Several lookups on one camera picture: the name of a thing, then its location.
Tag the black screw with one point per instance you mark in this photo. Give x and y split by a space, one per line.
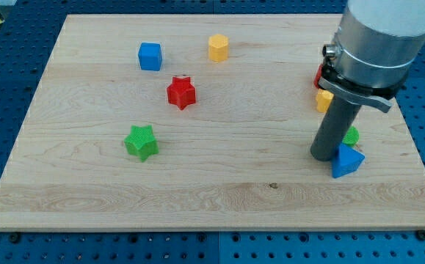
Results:
420 235
14 237

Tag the red star block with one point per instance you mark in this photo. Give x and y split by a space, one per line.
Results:
181 92

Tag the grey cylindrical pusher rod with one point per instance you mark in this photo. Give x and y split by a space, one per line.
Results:
337 121

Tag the green star block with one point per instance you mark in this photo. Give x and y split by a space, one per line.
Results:
141 142

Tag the yellow block behind arm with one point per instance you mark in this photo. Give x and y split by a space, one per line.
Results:
323 100

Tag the red block behind arm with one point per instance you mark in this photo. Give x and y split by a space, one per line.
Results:
318 76

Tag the black screw bottom right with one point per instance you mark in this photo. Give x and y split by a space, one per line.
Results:
420 235

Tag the blue cube block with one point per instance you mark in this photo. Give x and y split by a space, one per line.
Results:
150 56

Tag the black screw bottom left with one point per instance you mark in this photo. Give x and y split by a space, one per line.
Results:
14 237

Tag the yellow hexagon block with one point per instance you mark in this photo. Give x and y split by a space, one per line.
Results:
218 48

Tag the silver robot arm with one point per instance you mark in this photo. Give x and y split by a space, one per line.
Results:
371 52

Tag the green circle block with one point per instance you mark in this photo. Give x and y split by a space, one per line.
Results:
352 137

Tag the wooden board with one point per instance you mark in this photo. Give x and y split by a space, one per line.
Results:
236 160

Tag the blue triangle block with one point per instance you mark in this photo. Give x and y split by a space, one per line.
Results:
346 161

